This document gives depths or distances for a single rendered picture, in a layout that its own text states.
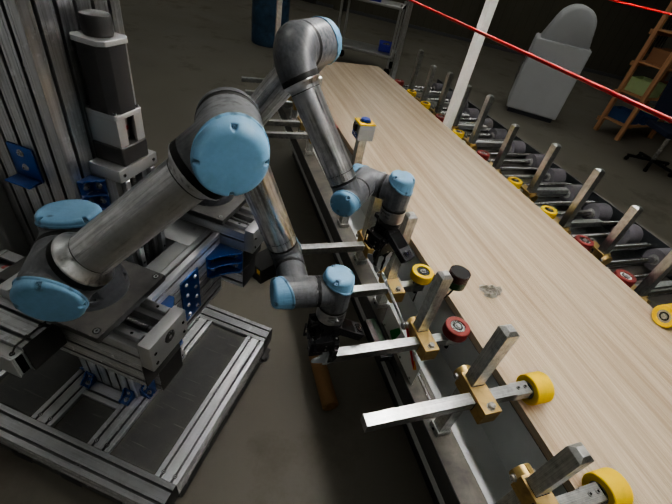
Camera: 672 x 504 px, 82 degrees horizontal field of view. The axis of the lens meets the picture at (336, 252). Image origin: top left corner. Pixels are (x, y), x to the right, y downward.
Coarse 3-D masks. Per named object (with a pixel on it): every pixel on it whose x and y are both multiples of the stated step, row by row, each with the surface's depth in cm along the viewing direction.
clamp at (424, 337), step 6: (414, 318) 124; (408, 330) 124; (414, 330) 121; (414, 336) 121; (420, 336) 119; (426, 336) 119; (432, 336) 120; (420, 342) 118; (426, 342) 118; (420, 348) 118; (426, 348) 116; (438, 348) 117; (420, 354) 118; (426, 354) 116; (432, 354) 117
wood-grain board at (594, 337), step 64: (384, 128) 238; (448, 128) 257; (448, 192) 188; (512, 192) 199; (448, 256) 148; (512, 256) 155; (576, 256) 163; (512, 320) 127; (576, 320) 132; (640, 320) 138; (576, 384) 111; (640, 384) 115; (640, 448) 99
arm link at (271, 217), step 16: (272, 176) 81; (256, 192) 80; (272, 192) 82; (256, 208) 83; (272, 208) 84; (272, 224) 86; (288, 224) 90; (272, 240) 90; (288, 240) 91; (272, 256) 95; (288, 256) 93
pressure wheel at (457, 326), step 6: (450, 318) 122; (456, 318) 122; (444, 324) 121; (450, 324) 120; (456, 324) 120; (462, 324) 121; (444, 330) 120; (450, 330) 118; (456, 330) 119; (462, 330) 119; (468, 330) 119; (450, 336) 119; (456, 336) 117; (462, 336) 117
